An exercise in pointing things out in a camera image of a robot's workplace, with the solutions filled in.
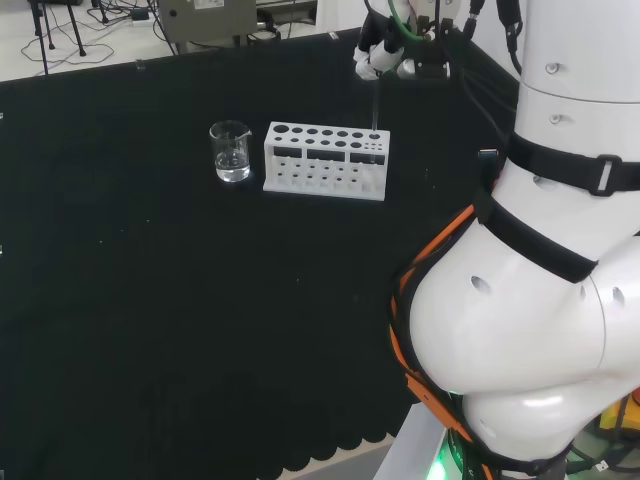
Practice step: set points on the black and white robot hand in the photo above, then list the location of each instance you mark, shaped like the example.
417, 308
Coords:
382, 55

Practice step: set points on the white test tube rack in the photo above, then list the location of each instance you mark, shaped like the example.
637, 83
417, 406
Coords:
325, 170

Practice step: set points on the grey metal box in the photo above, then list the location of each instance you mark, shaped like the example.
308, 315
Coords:
210, 20

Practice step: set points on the clear glass beaker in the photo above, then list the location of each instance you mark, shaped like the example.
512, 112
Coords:
232, 167

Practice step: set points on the black tripod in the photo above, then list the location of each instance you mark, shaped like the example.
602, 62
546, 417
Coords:
104, 11
46, 30

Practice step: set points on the black bench cloth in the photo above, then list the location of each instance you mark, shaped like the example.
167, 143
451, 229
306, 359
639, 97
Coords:
175, 300

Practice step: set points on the yellow stop button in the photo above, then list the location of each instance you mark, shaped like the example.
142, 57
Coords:
617, 412

